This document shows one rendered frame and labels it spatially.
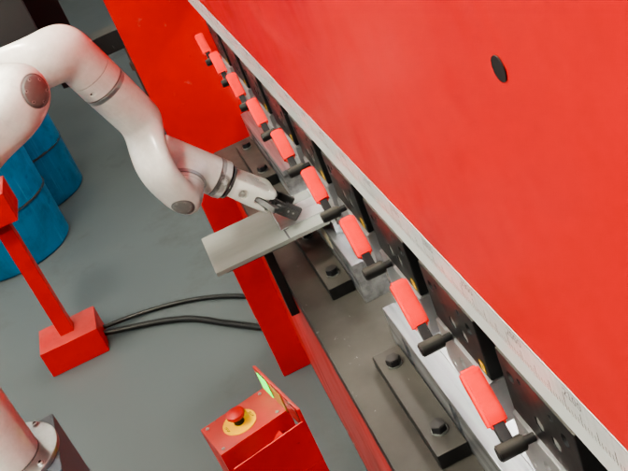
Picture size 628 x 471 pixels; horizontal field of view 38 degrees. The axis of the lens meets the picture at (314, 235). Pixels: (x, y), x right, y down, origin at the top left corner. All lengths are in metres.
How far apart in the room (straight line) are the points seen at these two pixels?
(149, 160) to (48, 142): 3.67
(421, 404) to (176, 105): 1.49
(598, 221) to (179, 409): 2.91
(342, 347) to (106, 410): 1.91
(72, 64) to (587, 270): 1.26
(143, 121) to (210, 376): 1.79
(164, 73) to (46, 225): 2.31
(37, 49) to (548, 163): 1.25
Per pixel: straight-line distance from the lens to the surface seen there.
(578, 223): 0.58
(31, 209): 4.89
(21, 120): 1.58
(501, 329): 0.88
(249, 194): 1.93
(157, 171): 1.81
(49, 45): 1.70
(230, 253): 1.99
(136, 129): 1.81
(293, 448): 1.80
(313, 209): 2.01
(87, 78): 1.74
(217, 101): 2.81
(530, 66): 0.54
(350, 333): 1.82
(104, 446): 3.43
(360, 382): 1.70
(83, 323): 3.94
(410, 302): 1.10
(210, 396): 3.36
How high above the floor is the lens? 1.93
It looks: 29 degrees down
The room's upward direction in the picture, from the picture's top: 23 degrees counter-clockwise
